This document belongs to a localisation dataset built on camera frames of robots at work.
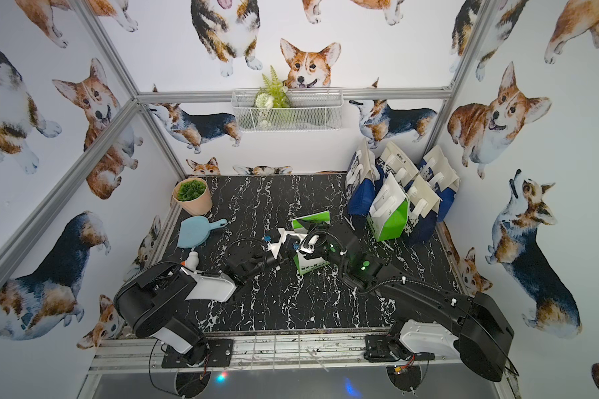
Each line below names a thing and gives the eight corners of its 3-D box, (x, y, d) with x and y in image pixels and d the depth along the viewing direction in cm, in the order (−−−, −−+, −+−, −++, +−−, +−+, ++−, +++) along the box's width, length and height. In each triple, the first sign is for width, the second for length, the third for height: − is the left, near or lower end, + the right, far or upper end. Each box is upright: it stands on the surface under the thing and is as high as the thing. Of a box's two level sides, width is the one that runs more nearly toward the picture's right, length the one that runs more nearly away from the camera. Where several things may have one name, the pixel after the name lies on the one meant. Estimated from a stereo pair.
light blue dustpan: (175, 248, 99) (172, 244, 97) (186, 220, 108) (183, 216, 106) (219, 248, 99) (216, 244, 97) (226, 220, 108) (224, 216, 106)
